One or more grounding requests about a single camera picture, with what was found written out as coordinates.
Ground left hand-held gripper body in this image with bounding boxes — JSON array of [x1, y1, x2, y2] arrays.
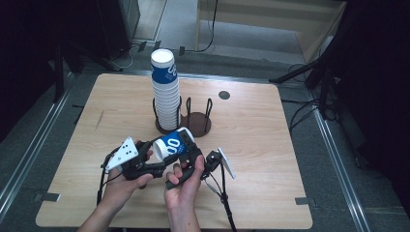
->
[[104, 136, 166, 182]]

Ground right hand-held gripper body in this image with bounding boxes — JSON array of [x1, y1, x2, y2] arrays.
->
[[164, 147, 237, 190]]

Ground blue and white paper cup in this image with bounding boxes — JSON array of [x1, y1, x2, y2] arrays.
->
[[152, 127, 196, 162]]

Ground brown wire cup holder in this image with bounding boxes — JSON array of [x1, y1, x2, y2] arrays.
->
[[152, 96, 214, 138]]

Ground stack of white paper cups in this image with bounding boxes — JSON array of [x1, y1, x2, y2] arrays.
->
[[150, 47, 182, 131]]

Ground person's left hand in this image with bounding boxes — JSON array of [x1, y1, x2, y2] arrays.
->
[[102, 139, 156, 209]]

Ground person's right hand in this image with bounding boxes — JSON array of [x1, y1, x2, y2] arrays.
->
[[163, 154, 207, 211]]

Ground black metal stand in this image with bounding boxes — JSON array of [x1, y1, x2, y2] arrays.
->
[[51, 40, 85, 104], [268, 18, 349, 121]]

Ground dark cabinet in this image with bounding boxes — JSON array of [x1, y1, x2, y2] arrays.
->
[[96, 0, 141, 61]]

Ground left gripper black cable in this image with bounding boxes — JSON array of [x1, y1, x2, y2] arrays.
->
[[96, 146, 125, 207]]

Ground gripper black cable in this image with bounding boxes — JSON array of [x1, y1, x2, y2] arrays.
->
[[203, 160, 239, 232], [96, 146, 125, 207]]

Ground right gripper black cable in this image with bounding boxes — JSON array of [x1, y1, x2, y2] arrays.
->
[[203, 160, 239, 232]]

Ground grey floor bracket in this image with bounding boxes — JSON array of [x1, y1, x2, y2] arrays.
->
[[33, 191, 62, 203], [294, 196, 316, 207]]

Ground white floor cable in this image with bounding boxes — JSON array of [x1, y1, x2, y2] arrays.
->
[[118, 43, 140, 71]]

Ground black floor cables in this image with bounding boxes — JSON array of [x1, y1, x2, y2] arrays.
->
[[280, 62, 325, 133]]

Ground black hanging cable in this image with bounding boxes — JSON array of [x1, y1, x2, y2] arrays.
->
[[195, 0, 220, 54]]

